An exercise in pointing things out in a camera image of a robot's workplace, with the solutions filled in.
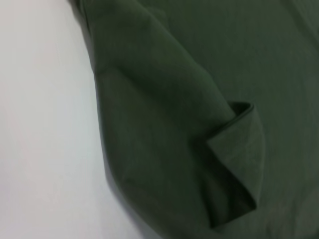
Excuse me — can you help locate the dark green t-shirt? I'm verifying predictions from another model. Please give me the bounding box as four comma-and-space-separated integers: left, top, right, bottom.
68, 0, 319, 239

